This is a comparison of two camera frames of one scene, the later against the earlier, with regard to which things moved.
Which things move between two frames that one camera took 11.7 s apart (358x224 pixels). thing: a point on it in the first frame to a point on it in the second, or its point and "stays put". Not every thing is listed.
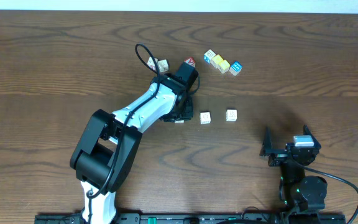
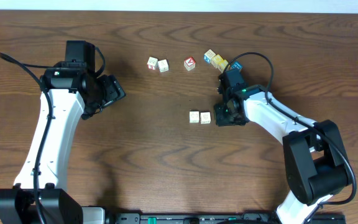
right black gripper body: (279, 157) to (225, 116)
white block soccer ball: (205, 117) stays put
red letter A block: (190, 61) stays put
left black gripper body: (188, 112) to (98, 93)
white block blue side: (209, 55) stays put
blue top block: (235, 68) stays put
